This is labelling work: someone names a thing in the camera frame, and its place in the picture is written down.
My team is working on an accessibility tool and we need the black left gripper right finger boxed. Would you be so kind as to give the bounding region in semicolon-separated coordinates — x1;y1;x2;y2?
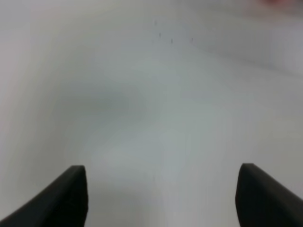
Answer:
235;163;303;227

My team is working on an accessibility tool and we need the orange fruit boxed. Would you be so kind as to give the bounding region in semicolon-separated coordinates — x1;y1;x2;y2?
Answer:
261;0;303;8

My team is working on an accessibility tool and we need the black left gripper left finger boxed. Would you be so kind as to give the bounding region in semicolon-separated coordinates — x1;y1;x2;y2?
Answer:
0;166;89;227

